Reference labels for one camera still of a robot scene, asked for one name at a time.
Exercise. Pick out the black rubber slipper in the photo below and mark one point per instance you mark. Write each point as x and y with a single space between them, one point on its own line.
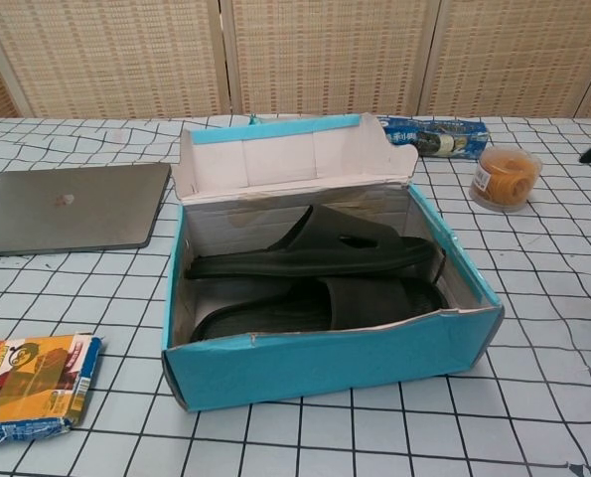
325 248
364 303

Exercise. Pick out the teal cardboard shoe box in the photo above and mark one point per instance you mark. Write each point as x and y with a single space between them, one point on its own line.
325 367

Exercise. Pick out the clear tub of rubber bands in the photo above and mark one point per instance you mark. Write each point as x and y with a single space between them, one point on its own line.
503 179

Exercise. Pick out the blue cookie package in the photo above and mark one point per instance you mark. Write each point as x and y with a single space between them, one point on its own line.
439 136

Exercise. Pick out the bamboo folding screen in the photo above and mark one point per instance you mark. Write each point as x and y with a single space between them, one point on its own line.
325 54

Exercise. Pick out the white black checked tablecloth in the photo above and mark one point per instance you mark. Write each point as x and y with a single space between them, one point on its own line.
295 447

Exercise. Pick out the grey closed laptop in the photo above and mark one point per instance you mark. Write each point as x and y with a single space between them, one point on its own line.
66 208

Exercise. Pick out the yellow orange snack pack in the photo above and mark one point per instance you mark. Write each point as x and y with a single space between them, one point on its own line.
27 387

